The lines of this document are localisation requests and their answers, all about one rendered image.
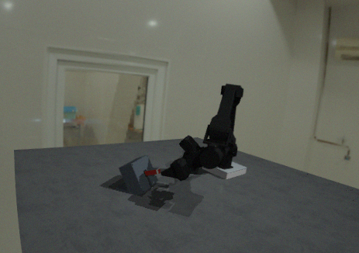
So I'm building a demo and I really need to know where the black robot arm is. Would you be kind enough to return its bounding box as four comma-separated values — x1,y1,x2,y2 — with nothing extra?
179,84,243,170

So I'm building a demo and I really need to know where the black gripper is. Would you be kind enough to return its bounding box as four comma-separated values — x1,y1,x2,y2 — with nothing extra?
161,148,205,181

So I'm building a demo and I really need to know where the blue-grey sloped panel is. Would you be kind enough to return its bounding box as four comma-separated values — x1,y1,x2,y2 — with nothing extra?
116,155,158,195

